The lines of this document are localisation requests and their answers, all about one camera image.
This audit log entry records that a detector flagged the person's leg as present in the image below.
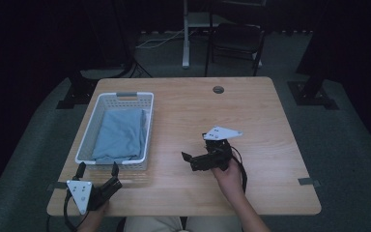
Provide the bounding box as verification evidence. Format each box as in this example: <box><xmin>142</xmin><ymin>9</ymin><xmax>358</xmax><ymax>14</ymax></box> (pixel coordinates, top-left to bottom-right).
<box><xmin>185</xmin><ymin>216</ymin><xmax>243</xmax><ymax>232</ymax></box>
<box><xmin>123</xmin><ymin>216</ymin><xmax>184</xmax><ymax>232</ymax></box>

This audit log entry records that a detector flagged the black floor cable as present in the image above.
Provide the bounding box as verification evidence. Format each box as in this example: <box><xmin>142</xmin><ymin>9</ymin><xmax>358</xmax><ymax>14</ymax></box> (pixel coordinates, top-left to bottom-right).
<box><xmin>117</xmin><ymin>60</ymin><xmax>154</xmax><ymax>79</ymax></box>

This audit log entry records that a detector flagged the person's left hand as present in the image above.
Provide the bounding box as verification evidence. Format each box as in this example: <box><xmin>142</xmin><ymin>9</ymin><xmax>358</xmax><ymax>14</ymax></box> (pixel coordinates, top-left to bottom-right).
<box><xmin>82</xmin><ymin>199</ymin><xmax>111</xmax><ymax>225</ymax></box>

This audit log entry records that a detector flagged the person's left leg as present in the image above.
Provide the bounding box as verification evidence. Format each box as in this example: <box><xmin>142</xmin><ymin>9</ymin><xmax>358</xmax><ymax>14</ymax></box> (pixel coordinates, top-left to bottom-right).
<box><xmin>123</xmin><ymin>216</ymin><xmax>184</xmax><ymax>232</ymax></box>

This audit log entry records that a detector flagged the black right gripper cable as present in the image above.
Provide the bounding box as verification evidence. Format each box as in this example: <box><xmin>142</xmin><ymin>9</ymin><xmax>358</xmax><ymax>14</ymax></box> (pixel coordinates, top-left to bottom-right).
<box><xmin>229</xmin><ymin>145</ymin><xmax>249</xmax><ymax>195</ymax></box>

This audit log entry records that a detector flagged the black stand base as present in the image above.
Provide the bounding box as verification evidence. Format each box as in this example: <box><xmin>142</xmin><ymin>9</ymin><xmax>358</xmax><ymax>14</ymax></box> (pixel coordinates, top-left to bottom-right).
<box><xmin>55</xmin><ymin>69</ymin><xmax>100</xmax><ymax>110</ymax></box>
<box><xmin>286</xmin><ymin>47</ymin><xmax>340</xmax><ymax>111</ymax></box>

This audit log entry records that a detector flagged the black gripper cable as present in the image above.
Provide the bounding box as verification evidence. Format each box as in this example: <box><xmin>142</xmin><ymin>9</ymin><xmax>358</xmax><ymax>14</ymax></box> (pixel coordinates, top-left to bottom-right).
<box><xmin>229</xmin><ymin>145</ymin><xmax>249</xmax><ymax>195</ymax></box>
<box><xmin>62</xmin><ymin>188</ymin><xmax>90</xmax><ymax>232</ymax></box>

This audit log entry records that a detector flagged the blue cloth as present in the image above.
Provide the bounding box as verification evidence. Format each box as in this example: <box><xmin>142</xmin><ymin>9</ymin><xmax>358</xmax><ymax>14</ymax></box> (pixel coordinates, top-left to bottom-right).
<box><xmin>91</xmin><ymin>107</ymin><xmax>148</xmax><ymax>163</ymax></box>

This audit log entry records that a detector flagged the black chair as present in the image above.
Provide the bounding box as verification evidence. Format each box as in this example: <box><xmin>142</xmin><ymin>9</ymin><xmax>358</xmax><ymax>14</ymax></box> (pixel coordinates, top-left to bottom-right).
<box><xmin>204</xmin><ymin>21</ymin><xmax>267</xmax><ymax>77</ymax></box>

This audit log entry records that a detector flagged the person's right hand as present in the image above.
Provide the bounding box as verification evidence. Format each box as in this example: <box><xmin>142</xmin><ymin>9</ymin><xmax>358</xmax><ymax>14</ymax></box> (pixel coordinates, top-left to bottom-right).
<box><xmin>210</xmin><ymin>159</ymin><xmax>244</xmax><ymax>198</ymax></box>

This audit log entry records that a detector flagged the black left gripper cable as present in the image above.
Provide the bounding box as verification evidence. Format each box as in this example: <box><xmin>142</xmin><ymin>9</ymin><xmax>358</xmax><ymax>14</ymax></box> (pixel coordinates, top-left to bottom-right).
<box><xmin>62</xmin><ymin>188</ymin><xmax>90</xmax><ymax>232</ymax></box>

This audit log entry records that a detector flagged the grey tape strip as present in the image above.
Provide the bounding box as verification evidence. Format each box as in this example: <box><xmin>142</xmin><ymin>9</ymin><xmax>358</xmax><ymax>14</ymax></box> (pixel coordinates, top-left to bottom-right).
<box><xmin>297</xmin><ymin>176</ymin><xmax>322</xmax><ymax>189</ymax></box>
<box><xmin>45</xmin><ymin>181</ymin><xmax>69</xmax><ymax>192</ymax></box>

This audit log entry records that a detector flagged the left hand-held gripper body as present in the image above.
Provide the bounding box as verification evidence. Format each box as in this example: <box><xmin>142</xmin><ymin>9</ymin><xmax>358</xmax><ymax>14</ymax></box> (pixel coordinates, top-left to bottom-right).
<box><xmin>66</xmin><ymin>175</ymin><xmax>124</xmax><ymax>217</ymax></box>

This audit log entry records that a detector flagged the person's right leg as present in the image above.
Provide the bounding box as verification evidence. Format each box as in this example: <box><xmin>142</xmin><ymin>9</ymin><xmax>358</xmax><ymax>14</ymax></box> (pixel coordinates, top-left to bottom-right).
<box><xmin>185</xmin><ymin>216</ymin><xmax>243</xmax><ymax>232</ymax></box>

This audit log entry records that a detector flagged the white floor cable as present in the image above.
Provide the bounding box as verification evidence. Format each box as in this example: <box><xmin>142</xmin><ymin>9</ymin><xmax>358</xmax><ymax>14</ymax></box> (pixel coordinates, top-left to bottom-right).
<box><xmin>135</xmin><ymin>28</ymin><xmax>195</xmax><ymax>50</ymax></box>

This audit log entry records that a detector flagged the white perforated plastic basket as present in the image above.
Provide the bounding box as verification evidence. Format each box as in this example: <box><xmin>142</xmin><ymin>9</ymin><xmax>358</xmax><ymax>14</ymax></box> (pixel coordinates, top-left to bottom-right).
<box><xmin>74</xmin><ymin>91</ymin><xmax>155</xmax><ymax>171</ymax></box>

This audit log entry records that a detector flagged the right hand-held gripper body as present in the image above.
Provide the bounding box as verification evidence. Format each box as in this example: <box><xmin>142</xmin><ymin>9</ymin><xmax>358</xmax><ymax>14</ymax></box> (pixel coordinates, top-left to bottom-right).
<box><xmin>189</xmin><ymin>126</ymin><xmax>243</xmax><ymax>172</ymax></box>

